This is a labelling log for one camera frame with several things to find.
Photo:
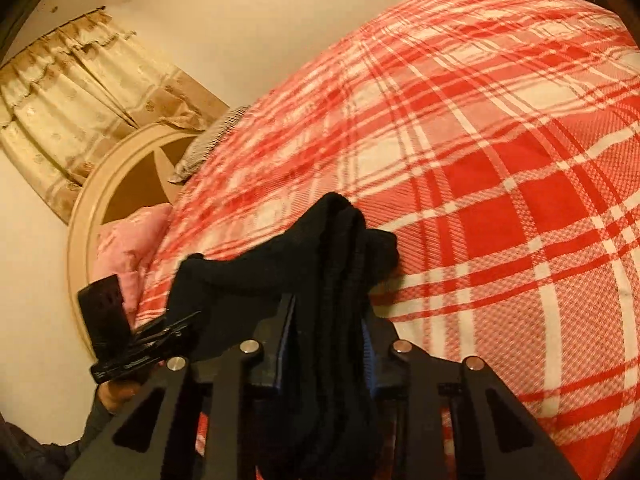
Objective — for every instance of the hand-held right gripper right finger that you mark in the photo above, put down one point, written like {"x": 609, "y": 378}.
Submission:
{"x": 371, "y": 360}

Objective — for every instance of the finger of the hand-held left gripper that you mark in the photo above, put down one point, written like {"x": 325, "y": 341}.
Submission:
{"x": 165, "y": 330}

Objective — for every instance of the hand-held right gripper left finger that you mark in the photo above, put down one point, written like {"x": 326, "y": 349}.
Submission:
{"x": 280, "y": 355}

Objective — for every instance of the black pants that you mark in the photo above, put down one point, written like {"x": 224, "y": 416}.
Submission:
{"x": 325, "y": 285}

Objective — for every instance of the person's left forearm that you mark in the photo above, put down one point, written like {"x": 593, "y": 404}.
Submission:
{"x": 60, "y": 450}

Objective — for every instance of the person's left hand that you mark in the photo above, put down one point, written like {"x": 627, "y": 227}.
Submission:
{"x": 117, "y": 395}

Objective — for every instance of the pink quilt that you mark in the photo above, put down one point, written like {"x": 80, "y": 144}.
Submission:
{"x": 130, "y": 245}

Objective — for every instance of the beige and brown headboard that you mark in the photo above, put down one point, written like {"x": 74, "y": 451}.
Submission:
{"x": 130, "y": 180}

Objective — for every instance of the grey floral pillow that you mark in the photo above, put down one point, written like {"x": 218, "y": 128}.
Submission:
{"x": 205, "y": 150}

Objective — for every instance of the red plaid bed sheet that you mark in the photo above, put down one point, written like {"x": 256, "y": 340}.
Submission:
{"x": 500, "y": 185}

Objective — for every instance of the beige floral curtain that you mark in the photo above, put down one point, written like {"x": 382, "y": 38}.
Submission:
{"x": 85, "y": 100}

